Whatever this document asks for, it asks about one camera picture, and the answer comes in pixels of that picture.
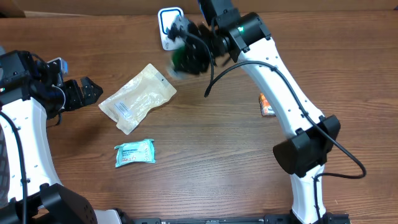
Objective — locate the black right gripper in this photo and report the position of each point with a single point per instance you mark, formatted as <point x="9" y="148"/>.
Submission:
<point x="194" y="63"/>

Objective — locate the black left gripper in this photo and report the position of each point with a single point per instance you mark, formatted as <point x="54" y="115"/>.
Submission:
<point x="77" y="99"/>

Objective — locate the green lid jar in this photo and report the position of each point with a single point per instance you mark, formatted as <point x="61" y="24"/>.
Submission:
<point x="176" y="69"/>

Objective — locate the beige pouch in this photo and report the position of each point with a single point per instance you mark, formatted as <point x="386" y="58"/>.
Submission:
<point x="149" y="89"/>

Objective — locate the light blue wipes pack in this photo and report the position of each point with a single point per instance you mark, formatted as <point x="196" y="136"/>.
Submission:
<point x="141" y="151"/>

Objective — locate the orange tissue pack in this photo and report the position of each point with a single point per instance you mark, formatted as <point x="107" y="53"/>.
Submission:
<point x="265" y="106"/>

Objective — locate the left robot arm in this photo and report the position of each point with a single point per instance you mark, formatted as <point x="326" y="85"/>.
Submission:
<point x="34" y="91"/>

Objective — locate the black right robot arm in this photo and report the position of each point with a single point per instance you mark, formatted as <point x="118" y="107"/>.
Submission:
<point x="309" y="134"/>

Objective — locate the white barcode scanner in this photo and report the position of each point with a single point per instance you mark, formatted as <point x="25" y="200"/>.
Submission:
<point x="166" y="17"/>

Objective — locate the grey plastic mesh basket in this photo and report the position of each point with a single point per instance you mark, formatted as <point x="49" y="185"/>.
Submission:
<point x="4" y="172"/>

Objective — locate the brown cardboard backdrop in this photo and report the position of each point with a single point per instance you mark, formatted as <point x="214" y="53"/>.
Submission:
<point x="18" y="8"/>

